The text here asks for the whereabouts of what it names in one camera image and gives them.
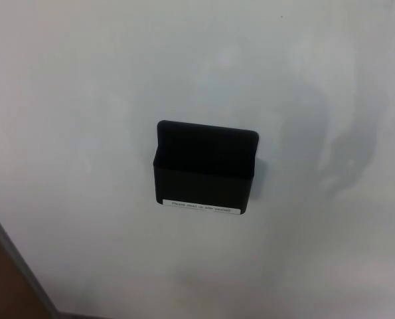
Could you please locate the white whiteboard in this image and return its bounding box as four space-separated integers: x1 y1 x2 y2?
0 0 395 319

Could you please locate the black magnetic marker holder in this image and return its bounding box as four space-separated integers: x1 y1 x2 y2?
152 120 260 217

